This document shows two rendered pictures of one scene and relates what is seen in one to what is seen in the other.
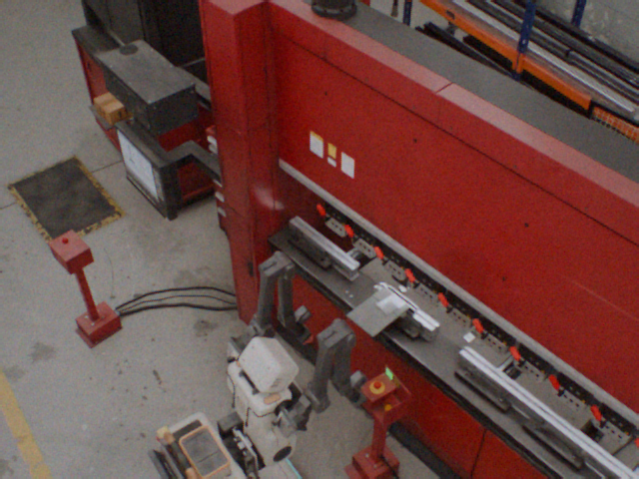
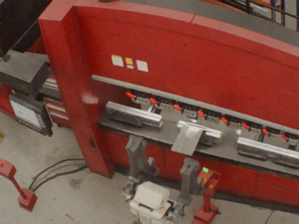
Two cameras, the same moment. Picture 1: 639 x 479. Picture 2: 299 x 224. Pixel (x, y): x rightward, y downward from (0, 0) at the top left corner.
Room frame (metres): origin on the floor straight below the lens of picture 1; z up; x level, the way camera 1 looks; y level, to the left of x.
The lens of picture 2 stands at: (-0.09, 0.61, 4.75)
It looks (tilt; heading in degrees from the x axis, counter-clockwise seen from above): 52 degrees down; 345
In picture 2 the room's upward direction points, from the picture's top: 11 degrees counter-clockwise
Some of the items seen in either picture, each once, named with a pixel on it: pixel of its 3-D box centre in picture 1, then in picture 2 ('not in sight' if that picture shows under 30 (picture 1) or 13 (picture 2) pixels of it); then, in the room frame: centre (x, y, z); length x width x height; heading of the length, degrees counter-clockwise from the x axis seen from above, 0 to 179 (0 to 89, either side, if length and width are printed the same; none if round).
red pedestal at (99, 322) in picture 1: (84, 288); (16, 185); (2.94, 1.44, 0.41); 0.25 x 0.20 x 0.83; 133
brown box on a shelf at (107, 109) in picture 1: (114, 104); not in sight; (3.97, 1.33, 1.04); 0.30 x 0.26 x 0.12; 34
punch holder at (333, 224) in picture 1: (340, 216); (141, 93); (2.71, -0.11, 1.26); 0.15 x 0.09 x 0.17; 43
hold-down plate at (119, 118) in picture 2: (310, 251); (126, 120); (2.80, 0.05, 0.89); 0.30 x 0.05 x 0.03; 43
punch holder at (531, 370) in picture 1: (536, 358); (273, 129); (1.84, -0.93, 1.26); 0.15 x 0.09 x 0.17; 43
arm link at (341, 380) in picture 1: (342, 360); (192, 177); (1.73, -0.09, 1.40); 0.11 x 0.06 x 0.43; 34
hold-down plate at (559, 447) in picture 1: (553, 444); (287, 163); (1.63, -1.04, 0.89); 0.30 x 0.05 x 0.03; 43
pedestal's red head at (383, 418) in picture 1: (383, 396); (207, 182); (1.97, -0.32, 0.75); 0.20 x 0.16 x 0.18; 33
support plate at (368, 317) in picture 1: (377, 311); (187, 140); (2.30, -0.29, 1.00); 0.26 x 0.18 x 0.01; 133
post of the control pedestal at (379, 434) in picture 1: (379, 433); (207, 199); (1.97, -0.32, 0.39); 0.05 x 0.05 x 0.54; 33
